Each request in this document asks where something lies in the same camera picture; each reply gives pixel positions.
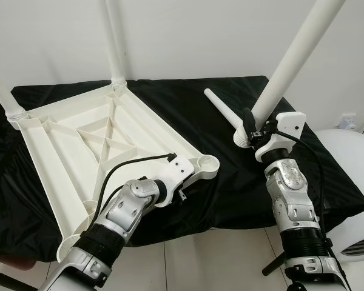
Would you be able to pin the white plastic table leg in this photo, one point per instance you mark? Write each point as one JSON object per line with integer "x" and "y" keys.
{"x": 3, "y": 91}
{"x": 115, "y": 42}
{"x": 291, "y": 60}
{"x": 221, "y": 109}

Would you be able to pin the white plastic children table top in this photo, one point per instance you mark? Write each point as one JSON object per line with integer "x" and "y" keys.
{"x": 67, "y": 139}

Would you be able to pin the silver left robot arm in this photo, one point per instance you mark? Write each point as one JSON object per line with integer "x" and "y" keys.
{"x": 118, "y": 212}

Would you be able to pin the black cloth table cover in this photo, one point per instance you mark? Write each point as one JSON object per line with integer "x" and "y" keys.
{"x": 230, "y": 206}

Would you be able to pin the white rounded object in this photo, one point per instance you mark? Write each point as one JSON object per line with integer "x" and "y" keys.
{"x": 352, "y": 182}

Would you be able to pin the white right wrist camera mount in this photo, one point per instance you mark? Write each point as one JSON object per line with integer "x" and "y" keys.
{"x": 285, "y": 130}

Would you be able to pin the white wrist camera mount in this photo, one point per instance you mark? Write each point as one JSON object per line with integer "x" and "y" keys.
{"x": 285, "y": 130}
{"x": 177, "y": 173}

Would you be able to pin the white wall plug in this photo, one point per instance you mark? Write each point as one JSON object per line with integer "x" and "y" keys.
{"x": 347, "y": 122}

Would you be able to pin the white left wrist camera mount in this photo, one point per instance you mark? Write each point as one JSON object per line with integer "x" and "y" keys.
{"x": 177, "y": 173}

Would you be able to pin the black table frame bar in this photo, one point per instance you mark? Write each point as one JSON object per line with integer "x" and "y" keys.
{"x": 12, "y": 282}

